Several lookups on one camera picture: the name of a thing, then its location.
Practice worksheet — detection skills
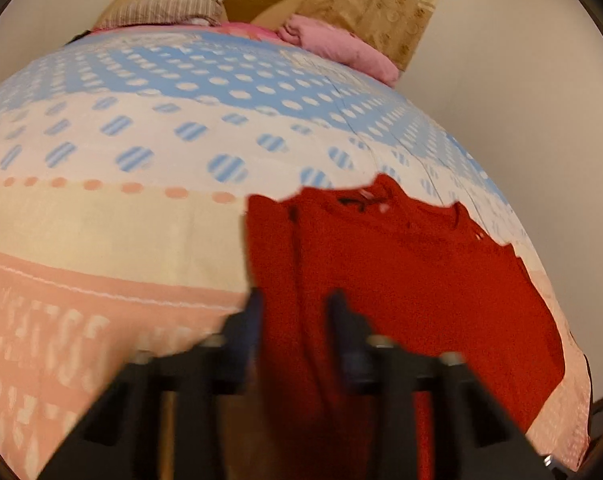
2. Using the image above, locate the red knit sweater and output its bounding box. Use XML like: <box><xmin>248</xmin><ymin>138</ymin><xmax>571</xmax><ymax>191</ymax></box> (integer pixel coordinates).
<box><xmin>246</xmin><ymin>174</ymin><xmax>565</xmax><ymax>479</ymax></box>

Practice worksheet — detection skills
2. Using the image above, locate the polka dot bed sheet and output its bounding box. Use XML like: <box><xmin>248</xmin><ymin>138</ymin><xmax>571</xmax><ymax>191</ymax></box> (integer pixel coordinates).
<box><xmin>0</xmin><ymin>26</ymin><xmax>591</xmax><ymax>479</ymax></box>

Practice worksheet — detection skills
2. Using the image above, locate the pink folded blanket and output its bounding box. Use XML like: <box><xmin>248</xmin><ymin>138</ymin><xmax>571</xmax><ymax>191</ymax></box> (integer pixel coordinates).
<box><xmin>278</xmin><ymin>14</ymin><xmax>400</xmax><ymax>87</ymax></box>

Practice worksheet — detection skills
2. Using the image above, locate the striped pillow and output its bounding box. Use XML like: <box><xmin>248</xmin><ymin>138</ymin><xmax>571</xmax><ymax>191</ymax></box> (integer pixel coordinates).
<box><xmin>94</xmin><ymin>0</ymin><xmax>226</xmax><ymax>30</ymax></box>

